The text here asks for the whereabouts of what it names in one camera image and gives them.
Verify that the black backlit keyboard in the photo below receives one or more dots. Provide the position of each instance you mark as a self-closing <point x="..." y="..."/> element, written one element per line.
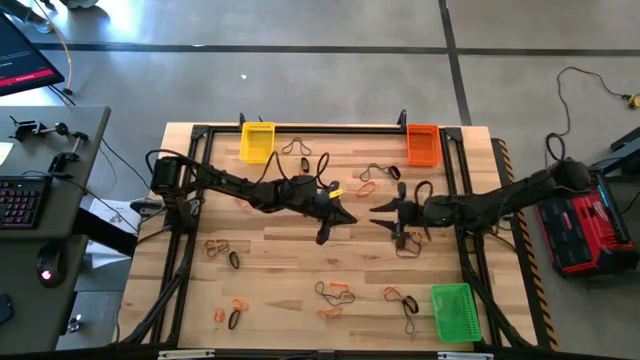
<point x="22" y="200"/>

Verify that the silver metal bracket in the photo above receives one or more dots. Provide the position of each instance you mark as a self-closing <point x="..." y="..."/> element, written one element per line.
<point x="185" y="354"/>
<point x="465" y="356"/>

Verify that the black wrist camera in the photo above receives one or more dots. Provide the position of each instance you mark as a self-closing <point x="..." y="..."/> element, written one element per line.
<point x="437" y="211"/>
<point x="306" y="189"/>

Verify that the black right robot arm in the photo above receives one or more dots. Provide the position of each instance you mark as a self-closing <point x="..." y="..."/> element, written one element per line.
<point x="500" y="200"/>

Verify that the grey-green rounded object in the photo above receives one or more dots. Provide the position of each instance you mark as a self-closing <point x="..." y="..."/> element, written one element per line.
<point x="80" y="4"/>

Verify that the orange plastic basket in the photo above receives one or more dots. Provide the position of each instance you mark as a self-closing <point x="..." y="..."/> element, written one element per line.
<point x="424" y="147"/>

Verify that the red and black tool case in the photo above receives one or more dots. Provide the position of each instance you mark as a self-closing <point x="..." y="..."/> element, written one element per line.
<point x="580" y="235"/>

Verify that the black desk clamp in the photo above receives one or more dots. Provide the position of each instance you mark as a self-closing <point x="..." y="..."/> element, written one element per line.
<point x="62" y="161"/>
<point x="30" y="127"/>

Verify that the dark monitor stand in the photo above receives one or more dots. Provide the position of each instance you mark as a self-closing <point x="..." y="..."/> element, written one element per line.
<point x="25" y="15"/>

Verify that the black desk beam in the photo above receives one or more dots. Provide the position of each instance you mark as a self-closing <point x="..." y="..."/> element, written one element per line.
<point x="107" y="234"/>

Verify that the yellow power plug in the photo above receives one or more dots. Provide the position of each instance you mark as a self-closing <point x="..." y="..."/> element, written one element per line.
<point x="634" y="101"/>

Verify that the black computer mouse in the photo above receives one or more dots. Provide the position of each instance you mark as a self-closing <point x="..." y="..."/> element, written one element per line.
<point x="50" y="265"/>

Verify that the small silver caster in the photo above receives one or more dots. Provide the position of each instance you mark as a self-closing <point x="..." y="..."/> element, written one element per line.
<point x="74" y="325"/>

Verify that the green plastic basket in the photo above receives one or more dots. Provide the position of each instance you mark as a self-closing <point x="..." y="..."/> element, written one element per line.
<point x="455" y="312"/>

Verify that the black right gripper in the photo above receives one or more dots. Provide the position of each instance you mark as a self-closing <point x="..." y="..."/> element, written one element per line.
<point x="412" y="215"/>

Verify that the black frame clamp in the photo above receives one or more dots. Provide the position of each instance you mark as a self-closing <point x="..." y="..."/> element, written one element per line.
<point x="242" y="119"/>
<point x="402" y="118"/>

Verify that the grey desk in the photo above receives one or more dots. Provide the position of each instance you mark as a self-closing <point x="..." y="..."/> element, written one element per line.
<point x="30" y="300"/>

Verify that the dark blue furniture piece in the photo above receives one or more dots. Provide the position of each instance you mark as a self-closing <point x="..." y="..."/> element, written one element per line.
<point x="627" y="147"/>

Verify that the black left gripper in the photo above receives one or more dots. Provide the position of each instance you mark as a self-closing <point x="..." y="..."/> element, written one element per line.
<point x="326" y="212"/>

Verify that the black metal table frame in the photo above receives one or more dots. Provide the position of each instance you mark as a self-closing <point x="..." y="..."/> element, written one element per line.
<point x="325" y="129"/>

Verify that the yellow plastic basket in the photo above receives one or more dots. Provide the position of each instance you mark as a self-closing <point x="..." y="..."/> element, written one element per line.
<point x="257" y="145"/>

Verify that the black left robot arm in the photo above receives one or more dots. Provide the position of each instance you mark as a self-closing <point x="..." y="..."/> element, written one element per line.
<point x="225" y="182"/>

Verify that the yellow label tag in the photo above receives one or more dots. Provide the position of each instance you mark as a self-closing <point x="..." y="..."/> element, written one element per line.
<point x="336" y="193"/>

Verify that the thin black rubber band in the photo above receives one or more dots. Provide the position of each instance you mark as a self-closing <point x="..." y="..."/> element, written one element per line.
<point x="409" y="325"/>
<point x="296" y="139"/>
<point x="207" y="248"/>
<point x="320" y="295"/>
<point x="361" y="175"/>

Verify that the white paper sheets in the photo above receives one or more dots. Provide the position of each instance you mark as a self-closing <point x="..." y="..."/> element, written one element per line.
<point x="112" y="212"/>

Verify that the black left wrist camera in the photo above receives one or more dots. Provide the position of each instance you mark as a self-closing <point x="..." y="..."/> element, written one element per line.
<point x="306" y="189"/>

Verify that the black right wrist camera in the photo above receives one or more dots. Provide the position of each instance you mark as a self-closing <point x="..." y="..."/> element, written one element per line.
<point x="437" y="211"/>

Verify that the yellow black hazard strip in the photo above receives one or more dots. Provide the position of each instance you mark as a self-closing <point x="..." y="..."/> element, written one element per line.
<point x="528" y="255"/>

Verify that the black power adapter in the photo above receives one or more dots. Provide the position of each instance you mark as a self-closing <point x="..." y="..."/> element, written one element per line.
<point x="146" y="206"/>

